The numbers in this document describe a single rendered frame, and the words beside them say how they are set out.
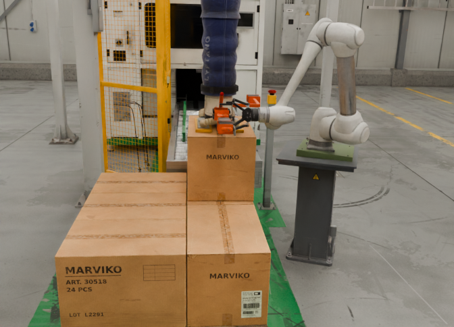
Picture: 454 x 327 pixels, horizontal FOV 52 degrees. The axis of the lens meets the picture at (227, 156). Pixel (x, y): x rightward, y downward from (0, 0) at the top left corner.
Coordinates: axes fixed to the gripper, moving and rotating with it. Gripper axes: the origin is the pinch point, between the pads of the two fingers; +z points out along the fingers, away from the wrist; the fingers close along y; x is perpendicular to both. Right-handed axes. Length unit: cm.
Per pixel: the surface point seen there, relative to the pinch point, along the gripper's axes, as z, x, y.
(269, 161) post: -50, 118, 65
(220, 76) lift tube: 0.4, 17.1, -19.2
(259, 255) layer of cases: -14, -64, 54
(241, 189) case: -12.4, 0.8, 45.6
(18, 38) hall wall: 436, 957, 7
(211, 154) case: 5.7, 1.1, 23.8
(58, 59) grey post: 180, 344, 2
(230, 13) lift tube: -4, 18, -55
